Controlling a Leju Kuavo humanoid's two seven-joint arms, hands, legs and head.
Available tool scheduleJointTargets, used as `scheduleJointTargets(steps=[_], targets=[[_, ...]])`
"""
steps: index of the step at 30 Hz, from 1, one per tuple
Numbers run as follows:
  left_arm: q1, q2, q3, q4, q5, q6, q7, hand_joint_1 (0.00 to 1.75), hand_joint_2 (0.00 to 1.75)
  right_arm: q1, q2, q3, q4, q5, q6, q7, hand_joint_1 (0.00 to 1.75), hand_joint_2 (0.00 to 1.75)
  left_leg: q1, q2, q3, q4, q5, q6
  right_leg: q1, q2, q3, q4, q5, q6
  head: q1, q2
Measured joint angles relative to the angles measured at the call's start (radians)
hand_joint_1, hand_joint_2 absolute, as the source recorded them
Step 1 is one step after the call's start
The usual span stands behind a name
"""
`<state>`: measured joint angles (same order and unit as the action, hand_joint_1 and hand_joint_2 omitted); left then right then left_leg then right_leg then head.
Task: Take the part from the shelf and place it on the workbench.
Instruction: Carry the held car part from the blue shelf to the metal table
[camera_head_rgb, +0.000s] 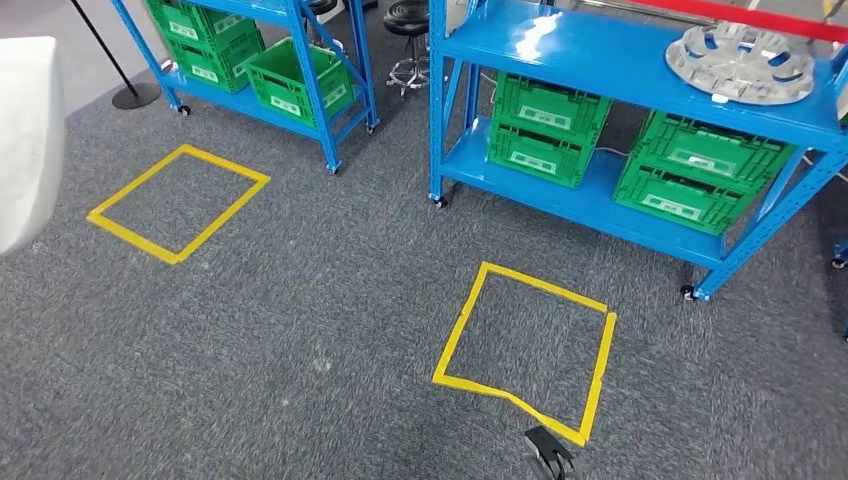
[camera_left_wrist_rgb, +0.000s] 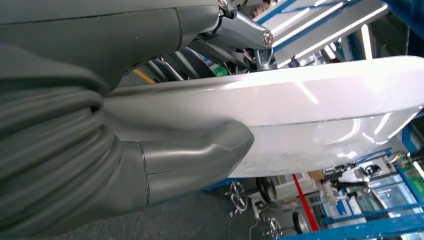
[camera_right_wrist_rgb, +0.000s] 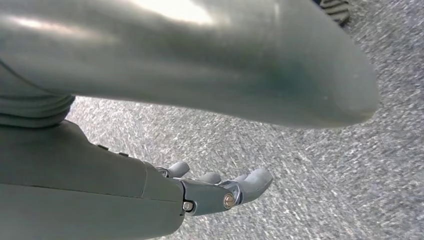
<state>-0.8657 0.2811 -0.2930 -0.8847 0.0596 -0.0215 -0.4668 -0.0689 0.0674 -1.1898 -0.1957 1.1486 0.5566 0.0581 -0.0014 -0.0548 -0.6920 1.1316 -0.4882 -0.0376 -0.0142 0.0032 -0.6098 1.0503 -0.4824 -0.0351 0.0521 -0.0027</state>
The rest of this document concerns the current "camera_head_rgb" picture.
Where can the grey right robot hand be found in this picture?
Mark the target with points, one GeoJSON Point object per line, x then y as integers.
{"type": "Point", "coordinates": [546, 445]}

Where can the white plastic car part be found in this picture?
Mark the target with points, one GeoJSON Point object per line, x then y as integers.
{"type": "Point", "coordinates": [30, 146]}

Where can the grey plastic hubcap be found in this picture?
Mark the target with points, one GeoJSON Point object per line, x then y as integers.
{"type": "Point", "coordinates": [738, 66]}

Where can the red barrier belt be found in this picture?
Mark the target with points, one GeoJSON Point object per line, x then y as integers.
{"type": "Point", "coordinates": [762, 18]}

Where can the black stanchion post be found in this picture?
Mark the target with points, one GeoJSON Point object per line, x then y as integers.
{"type": "Point", "coordinates": [136, 96]}

